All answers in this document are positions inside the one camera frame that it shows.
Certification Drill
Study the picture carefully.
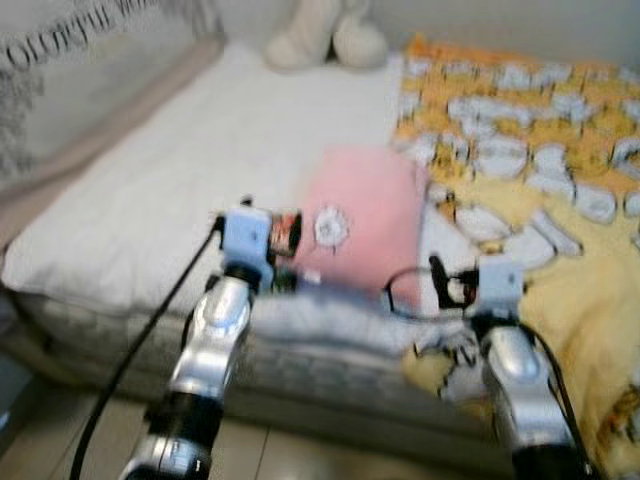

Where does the pink pillow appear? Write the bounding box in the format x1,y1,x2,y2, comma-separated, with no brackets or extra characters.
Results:
292,147,431,309

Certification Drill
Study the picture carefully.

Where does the white quilted mattress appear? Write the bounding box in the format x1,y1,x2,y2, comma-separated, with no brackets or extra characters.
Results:
0,40,640,471

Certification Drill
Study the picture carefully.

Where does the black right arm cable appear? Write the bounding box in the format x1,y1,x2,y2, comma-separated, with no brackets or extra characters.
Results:
384,266,473,321

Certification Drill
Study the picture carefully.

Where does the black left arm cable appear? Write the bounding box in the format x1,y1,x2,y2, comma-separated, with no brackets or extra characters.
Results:
68,222,227,480

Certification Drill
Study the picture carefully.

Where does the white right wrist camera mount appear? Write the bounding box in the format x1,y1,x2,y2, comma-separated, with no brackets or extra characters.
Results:
477,257,527,321

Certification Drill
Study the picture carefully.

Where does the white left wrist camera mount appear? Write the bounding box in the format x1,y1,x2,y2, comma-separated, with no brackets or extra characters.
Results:
220,205,278,287

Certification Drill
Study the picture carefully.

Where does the yellow egg print blanket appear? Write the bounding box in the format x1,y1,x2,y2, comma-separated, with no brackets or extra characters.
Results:
390,33,640,479

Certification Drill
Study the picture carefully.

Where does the grey printed padded headboard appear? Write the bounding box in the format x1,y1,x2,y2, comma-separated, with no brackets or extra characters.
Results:
0,0,227,251

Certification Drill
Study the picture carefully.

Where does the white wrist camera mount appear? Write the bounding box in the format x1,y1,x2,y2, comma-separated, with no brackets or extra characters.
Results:
477,257,527,321
220,205,278,287

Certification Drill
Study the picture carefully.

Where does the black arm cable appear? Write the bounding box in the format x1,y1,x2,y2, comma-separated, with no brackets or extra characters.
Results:
68,222,227,480
384,266,473,321

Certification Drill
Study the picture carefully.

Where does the white plush toy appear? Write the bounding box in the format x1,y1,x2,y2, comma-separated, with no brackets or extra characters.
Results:
264,0,390,72

